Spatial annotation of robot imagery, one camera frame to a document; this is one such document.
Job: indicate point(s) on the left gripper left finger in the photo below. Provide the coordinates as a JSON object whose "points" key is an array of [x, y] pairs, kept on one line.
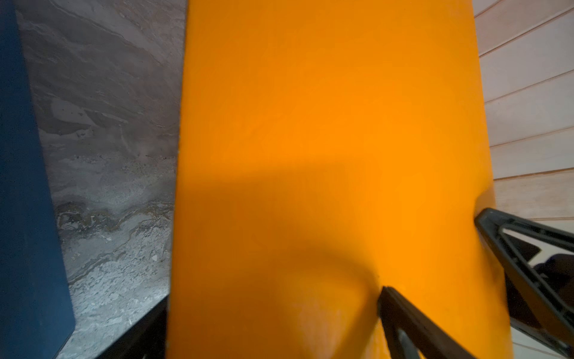
{"points": [[145, 339]]}

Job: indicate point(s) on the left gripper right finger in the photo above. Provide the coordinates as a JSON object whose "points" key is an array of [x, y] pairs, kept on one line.
{"points": [[410, 334]]}

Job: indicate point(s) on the blue shoebox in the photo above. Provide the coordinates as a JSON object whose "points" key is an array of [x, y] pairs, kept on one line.
{"points": [[36, 311]]}

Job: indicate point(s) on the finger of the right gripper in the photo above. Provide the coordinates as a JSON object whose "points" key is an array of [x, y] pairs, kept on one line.
{"points": [[540, 297]]}

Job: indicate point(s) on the orange shoebox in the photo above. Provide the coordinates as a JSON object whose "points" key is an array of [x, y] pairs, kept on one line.
{"points": [[329, 149]]}

